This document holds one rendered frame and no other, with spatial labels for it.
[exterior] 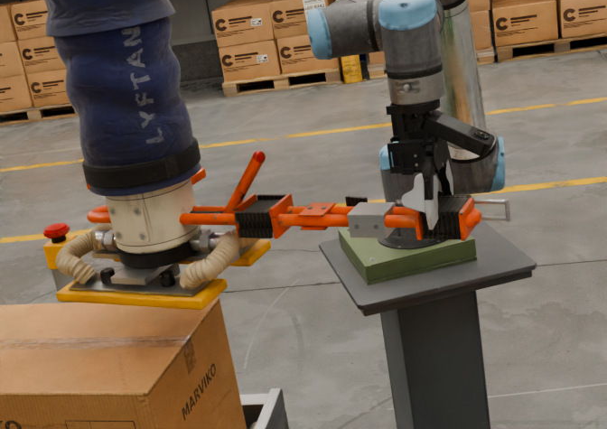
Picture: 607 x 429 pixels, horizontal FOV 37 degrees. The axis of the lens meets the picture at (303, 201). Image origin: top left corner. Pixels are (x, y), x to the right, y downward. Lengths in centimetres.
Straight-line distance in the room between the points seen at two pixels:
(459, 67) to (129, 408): 112
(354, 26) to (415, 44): 17
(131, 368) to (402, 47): 83
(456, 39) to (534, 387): 156
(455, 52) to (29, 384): 122
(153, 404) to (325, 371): 191
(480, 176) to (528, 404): 109
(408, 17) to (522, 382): 216
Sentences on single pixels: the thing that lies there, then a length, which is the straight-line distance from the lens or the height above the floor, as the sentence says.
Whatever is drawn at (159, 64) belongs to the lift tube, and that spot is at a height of 152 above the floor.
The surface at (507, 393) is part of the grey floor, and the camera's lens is 333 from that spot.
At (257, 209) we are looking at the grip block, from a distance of 166.
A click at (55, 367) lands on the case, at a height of 95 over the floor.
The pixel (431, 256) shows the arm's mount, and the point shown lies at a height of 79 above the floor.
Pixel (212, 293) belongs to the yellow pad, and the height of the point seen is 110.
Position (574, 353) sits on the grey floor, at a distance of 355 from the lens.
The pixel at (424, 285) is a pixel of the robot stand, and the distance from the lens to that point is 240.
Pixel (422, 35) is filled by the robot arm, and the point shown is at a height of 153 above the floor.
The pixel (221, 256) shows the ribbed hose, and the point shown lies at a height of 117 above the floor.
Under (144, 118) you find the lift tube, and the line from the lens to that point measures 165.
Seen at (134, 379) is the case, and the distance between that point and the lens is 177.
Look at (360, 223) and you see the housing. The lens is 156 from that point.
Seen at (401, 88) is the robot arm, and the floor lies 145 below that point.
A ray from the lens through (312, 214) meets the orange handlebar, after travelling 159.
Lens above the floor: 176
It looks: 18 degrees down
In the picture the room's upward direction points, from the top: 10 degrees counter-clockwise
